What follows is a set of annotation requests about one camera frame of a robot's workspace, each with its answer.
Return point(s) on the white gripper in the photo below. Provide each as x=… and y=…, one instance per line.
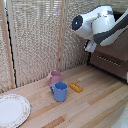
x=90, y=46

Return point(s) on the pink cup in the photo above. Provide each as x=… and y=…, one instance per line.
x=55, y=77

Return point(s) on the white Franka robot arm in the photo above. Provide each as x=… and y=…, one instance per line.
x=96, y=23

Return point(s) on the dark brown drawer cabinet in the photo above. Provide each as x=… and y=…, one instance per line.
x=90, y=65

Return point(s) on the blue cup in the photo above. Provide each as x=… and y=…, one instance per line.
x=60, y=92

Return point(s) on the orange block with white stripes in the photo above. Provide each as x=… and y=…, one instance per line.
x=76, y=87

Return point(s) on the beige bamboo screen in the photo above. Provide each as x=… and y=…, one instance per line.
x=33, y=36

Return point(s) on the pale white rounded object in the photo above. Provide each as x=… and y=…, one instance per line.
x=121, y=120

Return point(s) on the white plate with patterned rim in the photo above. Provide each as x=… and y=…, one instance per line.
x=12, y=111

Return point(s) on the wooden screen post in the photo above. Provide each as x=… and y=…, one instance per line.
x=60, y=36
x=7, y=50

